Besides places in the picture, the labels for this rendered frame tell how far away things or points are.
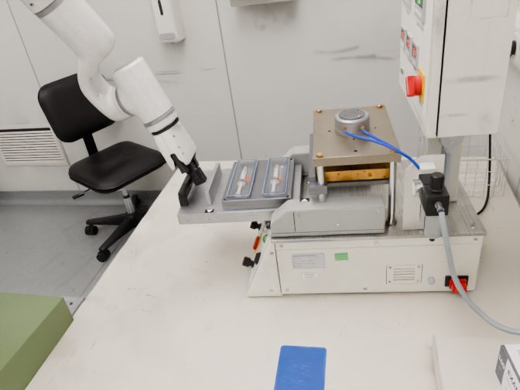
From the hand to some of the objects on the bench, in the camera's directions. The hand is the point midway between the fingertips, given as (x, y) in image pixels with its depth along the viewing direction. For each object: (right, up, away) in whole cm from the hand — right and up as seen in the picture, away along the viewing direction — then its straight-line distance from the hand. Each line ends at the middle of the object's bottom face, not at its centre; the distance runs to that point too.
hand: (197, 176), depth 117 cm
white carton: (+64, -43, -44) cm, 88 cm away
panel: (+13, -21, +11) cm, 27 cm away
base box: (+41, -21, +6) cm, 46 cm away
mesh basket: (+80, +2, +34) cm, 87 cm away
